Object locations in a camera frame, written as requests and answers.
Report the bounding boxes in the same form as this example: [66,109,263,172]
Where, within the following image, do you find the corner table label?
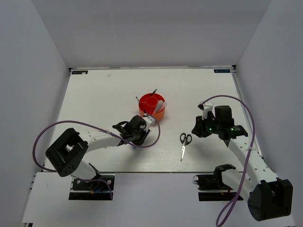
[71,70,88,75]
[214,69,231,73]

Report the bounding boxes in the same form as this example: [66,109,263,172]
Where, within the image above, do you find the black handled scissors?
[179,133,192,162]

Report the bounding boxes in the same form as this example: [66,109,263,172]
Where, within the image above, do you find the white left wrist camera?
[143,113,156,131]

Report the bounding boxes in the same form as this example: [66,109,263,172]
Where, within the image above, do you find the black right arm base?
[193,175,236,202]

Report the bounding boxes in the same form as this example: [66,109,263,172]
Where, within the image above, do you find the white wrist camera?
[143,113,156,131]
[198,102,213,120]

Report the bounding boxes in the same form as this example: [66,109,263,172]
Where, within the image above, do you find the left corner table label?
[71,70,88,75]

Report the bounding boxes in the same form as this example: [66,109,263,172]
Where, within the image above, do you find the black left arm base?
[69,174,115,201]

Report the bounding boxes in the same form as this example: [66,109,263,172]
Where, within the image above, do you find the orange round compartment container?
[138,93,165,121]

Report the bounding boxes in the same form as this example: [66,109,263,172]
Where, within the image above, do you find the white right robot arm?
[192,102,293,221]

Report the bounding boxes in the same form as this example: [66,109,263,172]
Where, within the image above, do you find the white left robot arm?
[45,115,155,189]

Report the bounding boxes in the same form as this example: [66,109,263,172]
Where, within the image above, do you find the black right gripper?
[192,113,222,138]

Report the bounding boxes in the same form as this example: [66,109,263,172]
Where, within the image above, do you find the right corner table label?
[214,69,231,73]

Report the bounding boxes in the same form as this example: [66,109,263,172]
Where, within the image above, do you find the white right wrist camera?
[198,102,213,120]

